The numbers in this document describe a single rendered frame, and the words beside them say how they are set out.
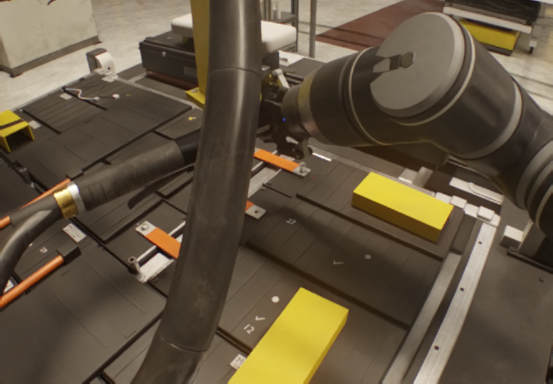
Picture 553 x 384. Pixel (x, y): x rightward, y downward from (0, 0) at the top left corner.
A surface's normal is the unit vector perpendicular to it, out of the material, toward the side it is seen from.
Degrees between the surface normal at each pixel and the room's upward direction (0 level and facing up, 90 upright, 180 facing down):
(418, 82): 59
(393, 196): 0
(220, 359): 0
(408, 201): 0
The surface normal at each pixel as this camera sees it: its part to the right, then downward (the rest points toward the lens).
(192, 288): -0.13, -0.13
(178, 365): 0.25, 0.07
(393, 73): -0.81, -0.28
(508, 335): -0.01, -0.79
